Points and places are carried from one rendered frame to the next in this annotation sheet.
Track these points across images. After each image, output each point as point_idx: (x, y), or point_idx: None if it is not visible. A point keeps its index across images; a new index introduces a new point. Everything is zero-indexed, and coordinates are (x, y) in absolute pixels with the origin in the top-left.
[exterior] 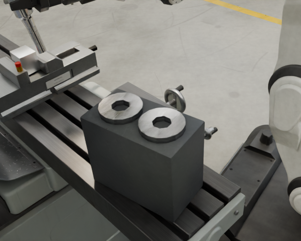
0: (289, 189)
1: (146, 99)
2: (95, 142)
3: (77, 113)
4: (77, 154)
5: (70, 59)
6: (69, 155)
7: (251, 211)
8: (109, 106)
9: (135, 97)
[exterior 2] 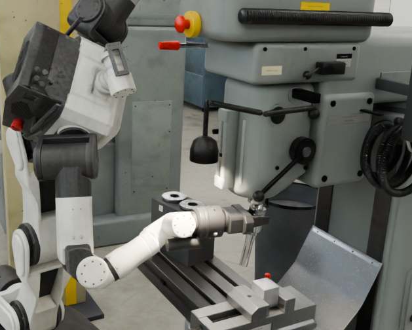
0: (59, 315)
1: (175, 209)
2: None
3: (219, 296)
4: (222, 272)
5: (219, 307)
6: (228, 272)
7: None
8: (198, 204)
9: (183, 205)
